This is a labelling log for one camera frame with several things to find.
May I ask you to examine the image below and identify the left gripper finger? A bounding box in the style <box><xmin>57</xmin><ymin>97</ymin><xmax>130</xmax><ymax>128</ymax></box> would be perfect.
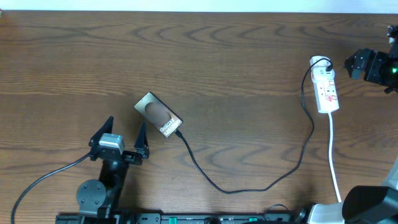
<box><xmin>88</xmin><ymin>116</ymin><xmax>114</xmax><ymax>147</ymax></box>
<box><xmin>134</xmin><ymin>123</ymin><xmax>150</xmax><ymax>159</ymax></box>

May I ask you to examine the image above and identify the black USB charging cable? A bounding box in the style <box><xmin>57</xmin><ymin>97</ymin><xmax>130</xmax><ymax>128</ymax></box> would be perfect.
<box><xmin>174</xmin><ymin>55</ymin><xmax>335</xmax><ymax>195</ymax></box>

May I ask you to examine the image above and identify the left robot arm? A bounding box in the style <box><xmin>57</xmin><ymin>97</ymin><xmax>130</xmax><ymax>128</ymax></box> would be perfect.
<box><xmin>76</xmin><ymin>116</ymin><xmax>150</xmax><ymax>223</ymax></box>

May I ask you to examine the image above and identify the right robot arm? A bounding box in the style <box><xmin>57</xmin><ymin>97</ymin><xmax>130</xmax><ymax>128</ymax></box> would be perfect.
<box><xmin>290</xmin><ymin>26</ymin><xmax>397</xmax><ymax>224</ymax></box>

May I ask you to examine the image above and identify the white power strip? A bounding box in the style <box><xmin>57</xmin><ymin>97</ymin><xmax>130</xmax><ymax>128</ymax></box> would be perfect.
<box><xmin>310</xmin><ymin>55</ymin><xmax>339</xmax><ymax>114</ymax></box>

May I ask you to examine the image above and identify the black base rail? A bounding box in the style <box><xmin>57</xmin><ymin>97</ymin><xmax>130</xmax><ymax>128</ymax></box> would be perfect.
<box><xmin>55</xmin><ymin>213</ymin><xmax>296</xmax><ymax>224</ymax></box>

